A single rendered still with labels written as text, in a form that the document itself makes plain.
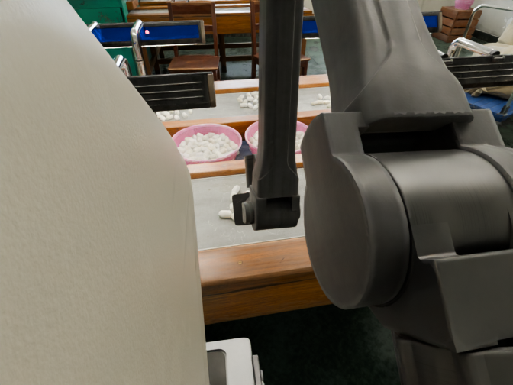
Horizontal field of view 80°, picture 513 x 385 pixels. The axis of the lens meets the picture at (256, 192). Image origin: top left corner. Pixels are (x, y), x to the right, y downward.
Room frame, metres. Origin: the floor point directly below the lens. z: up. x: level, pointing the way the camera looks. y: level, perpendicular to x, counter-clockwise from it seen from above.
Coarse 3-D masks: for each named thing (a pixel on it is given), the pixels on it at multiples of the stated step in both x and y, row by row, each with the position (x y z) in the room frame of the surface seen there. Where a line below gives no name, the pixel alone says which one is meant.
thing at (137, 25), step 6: (90, 24) 1.14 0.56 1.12; (96, 24) 1.18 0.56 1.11; (138, 24) 1.16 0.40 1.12; (90, 30) 1.10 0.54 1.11; (132, 30) 1.08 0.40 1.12; (138, 30) 1.11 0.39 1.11; (132, 36) 1.07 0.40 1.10; (138, 36) 1.08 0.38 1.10; (132, 42) 1.06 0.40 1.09; (138, 42) 1.07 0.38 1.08; (138, 48) 1.06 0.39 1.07; (138, 54) 1.06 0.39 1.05; (138, 60) 1.06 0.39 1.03; (138, 66) 1.06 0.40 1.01; (144, 72) 1.06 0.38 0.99; (156, 114) 1.07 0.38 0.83
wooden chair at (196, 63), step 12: (180, 12) 3.10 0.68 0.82; (192, 12) 3.11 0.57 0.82; (204, 12) 3.11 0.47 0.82; (216, 36) 3.08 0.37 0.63; (216, 48) 3.07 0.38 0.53; (180, 60) 2.93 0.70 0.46; (192, 60) 2.94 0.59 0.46; (204, 60) 2.94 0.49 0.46; (216, 60) 2.92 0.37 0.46; (180, 72) 2.72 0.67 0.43; (192, 72) 2.72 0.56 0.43; (216, 72) 2.75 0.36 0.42
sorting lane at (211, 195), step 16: (224, 176) 0.80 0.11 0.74; (240, 176) 0.80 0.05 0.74; (304, 176) 0.80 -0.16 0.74; (208, 192) 0.72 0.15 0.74; (224, 192) 0.72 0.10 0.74; (240, 192) 0.72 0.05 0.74; (304, 192) 0.72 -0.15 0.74; (208, 208) 0.65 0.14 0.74; (224, 208) 0.65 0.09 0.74; (208, 224) 0.59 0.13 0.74; (224, 224) 0.59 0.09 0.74; (208, 240) 0.53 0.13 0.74; (224, 240) 0.53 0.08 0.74; (240, 240) 0.53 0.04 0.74; (256, 240) 0.53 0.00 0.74; (272, 240) 0.53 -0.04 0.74
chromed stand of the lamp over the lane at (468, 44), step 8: (456, 40) 0.98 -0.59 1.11; (464, 40) 0.95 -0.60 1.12; (448, 48) 1.00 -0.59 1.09; (456, 48) 0.98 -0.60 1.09; (472, 48) 0.91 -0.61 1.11; (480, 48) 0.89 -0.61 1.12; (488, 48) 0.87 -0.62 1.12; (440, 56) 0.82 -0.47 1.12; (448, 56) 0.82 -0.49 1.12; (504, 56) 0.83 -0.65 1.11
